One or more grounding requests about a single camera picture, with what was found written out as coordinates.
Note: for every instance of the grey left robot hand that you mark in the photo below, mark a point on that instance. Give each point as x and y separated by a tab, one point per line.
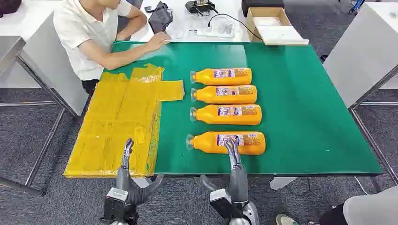
124	180

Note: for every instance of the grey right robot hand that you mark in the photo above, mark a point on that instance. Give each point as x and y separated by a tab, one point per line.
238	186

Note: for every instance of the person's right hand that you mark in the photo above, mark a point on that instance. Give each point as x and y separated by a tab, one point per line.
159	40

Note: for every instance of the orange drink bottle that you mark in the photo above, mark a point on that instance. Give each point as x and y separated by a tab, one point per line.
205	144
206	115
205	77
205	95

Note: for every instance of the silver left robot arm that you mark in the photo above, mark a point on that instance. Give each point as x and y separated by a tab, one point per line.
132	217

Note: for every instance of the white table leg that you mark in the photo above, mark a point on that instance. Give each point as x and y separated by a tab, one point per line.
141	181
281	182

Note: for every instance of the black tablet with case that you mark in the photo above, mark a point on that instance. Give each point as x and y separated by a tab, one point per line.
160	18

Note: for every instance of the black remote controller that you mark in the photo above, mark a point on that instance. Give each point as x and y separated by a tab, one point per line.
200	6

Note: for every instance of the white power strip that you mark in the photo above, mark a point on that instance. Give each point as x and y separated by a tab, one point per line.
214	32

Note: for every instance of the green and white shoe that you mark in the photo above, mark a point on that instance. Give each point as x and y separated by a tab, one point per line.
284	220

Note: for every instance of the yellow plastic sheet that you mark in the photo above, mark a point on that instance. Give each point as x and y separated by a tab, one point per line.
108	124

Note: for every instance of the person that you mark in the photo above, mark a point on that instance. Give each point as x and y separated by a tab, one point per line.
84	31

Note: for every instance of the open cardboard box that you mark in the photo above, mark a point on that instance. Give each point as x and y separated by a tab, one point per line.
250	24

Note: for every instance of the green table mat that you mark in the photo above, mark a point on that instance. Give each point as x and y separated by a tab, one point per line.
295	108

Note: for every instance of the black hard case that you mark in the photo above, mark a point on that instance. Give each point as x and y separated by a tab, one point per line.
262	3

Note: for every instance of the white foam insert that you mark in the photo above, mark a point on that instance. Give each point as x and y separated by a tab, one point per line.
267	21

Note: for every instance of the white desk with side panel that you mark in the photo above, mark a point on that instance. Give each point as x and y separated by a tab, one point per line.
357	56
40	62

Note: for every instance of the flat white box lid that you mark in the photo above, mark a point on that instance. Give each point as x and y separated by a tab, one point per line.
281	35

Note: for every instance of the pale grey rounded cover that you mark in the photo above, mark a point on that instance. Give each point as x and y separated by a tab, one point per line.
373	208

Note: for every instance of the dark bag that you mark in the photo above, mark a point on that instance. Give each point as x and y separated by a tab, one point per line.
9	6

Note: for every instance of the blue cart part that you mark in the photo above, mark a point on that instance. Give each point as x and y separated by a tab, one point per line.
357	5

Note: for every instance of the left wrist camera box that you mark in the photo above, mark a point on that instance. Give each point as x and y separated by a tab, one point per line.
115	202

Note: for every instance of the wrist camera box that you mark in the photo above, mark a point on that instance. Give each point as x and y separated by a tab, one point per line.
220	202
115	202

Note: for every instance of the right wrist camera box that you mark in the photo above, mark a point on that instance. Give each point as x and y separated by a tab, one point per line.
220	202

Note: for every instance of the steel frame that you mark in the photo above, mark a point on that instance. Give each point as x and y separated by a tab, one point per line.
373	145

